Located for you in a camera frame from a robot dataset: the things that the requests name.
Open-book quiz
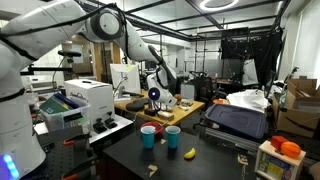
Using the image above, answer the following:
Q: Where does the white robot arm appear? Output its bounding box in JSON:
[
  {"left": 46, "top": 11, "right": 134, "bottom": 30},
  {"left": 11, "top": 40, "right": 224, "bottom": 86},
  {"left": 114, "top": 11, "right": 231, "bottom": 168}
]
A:
[{"left": 0, "top": 0, "right": 176, "bottom": 180}]

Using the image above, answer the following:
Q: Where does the red bowl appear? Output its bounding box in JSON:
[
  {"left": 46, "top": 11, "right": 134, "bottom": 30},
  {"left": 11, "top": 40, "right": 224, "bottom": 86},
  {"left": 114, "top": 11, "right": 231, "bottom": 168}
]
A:
[{"left": 142, "top": 122, "right": 164, "bottom": 138}]

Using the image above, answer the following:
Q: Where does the blue cup left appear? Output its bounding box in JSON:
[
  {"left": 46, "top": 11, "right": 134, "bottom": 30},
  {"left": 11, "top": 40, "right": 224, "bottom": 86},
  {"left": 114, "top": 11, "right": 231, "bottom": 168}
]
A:
[{"left": 141, "top": 126, "right": 155, "bottom": 149}]

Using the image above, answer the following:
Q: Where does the blue cup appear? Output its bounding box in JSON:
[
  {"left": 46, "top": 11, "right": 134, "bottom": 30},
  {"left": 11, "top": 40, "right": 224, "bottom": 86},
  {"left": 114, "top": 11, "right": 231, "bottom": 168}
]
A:
[
  {"left": 165, "top": 126, "right": 181, "bottom": 149},
  {"left": 141, "top": 126, "right": 155, "bottom": 149}
]

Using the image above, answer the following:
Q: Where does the blue cup right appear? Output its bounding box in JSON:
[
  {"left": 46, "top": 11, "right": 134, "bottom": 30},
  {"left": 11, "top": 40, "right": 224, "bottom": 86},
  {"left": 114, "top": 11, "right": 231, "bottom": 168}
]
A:
[{"left": 165, "top": 126, "right": 181, "bottom": 149}]

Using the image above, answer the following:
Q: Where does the orange bowl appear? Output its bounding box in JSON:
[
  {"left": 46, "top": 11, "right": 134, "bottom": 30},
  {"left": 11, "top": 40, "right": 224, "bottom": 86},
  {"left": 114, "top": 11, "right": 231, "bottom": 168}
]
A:
[{"left": 213, "top": 99, "right": 229, "bottom": 104}]

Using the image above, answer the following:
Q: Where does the tan rectangular box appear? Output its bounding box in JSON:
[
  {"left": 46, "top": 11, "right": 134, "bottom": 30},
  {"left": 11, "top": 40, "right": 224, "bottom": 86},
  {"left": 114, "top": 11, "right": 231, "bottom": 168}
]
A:
[{"left": 157, "top": 111, "right": 174, "bottom": 121}]

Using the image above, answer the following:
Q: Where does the wooden desk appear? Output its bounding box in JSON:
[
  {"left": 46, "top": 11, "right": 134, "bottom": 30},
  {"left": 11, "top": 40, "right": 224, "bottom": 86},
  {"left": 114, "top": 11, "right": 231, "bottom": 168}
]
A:
[{"left": 114, "top": 98, "right": 205, "bottom": 125}]

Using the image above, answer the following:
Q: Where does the white computer monitor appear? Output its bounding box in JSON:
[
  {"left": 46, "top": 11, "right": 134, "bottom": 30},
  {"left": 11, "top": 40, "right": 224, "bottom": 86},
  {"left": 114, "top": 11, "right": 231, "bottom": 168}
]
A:
[{"left": 110, "top": 64, "right": 141, "bottom": 93}]

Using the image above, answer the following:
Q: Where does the white cardboard box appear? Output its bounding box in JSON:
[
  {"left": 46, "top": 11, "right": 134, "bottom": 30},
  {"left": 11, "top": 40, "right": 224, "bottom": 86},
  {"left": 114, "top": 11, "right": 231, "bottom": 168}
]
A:
[{"left": 65, "top": 79, "right": 115, "bottom": 128}]

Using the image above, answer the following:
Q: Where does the yellow toy banana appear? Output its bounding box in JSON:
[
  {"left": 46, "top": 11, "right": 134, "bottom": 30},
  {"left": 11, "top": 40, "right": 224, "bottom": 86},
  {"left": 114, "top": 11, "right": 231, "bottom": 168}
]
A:
[{"left": 184, "top": 148, "right": 196, "bottom": 159}]

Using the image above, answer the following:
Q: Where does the blue plastic bin lid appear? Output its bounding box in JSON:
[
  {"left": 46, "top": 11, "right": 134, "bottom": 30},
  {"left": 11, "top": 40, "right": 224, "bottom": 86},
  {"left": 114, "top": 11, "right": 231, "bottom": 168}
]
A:
[{"left": 205, "top": 104, "right": 268, "bottom": 139}]

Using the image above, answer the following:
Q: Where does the clear plastic storage bin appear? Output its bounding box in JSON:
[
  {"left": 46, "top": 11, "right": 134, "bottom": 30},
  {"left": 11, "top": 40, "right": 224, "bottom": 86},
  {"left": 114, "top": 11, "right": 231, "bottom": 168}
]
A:
[{"left": 40, "top": 93, "right": 90, "bottom": 133}]

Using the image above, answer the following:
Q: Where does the black curtain backdrop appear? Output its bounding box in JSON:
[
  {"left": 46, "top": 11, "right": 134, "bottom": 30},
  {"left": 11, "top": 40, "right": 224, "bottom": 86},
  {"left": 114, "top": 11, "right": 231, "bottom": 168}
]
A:
[{"left": 221, "top": 28, "right": 283, "bottom": 86}]

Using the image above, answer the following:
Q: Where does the red toy block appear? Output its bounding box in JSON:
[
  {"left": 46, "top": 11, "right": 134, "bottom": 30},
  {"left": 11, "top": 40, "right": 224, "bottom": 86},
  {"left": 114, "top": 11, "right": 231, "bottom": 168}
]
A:
[{"left": 271, "top": 136, "right": 287, "bottom": 150}]

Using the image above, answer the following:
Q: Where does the wooden toy box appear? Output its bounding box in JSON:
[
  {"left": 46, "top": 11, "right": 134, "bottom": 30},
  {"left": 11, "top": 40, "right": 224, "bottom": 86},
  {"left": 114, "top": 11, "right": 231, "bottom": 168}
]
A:
[{"left": 255, "top": 140, "right": 306, "bottom": 180}]

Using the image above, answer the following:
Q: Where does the brown cardboard box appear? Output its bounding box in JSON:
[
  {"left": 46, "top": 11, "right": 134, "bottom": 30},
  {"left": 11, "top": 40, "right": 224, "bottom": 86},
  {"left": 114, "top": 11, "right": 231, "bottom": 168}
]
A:
[{"left": 272, "top": 79, "right": 320, "bottom": 139}]

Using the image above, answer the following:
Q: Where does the orange toy ball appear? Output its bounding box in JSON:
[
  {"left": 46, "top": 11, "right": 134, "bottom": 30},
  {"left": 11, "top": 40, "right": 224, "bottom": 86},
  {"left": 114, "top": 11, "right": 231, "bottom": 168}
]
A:
[{"left": 281, "top": 141, "right": 301, "bottom": 158}]

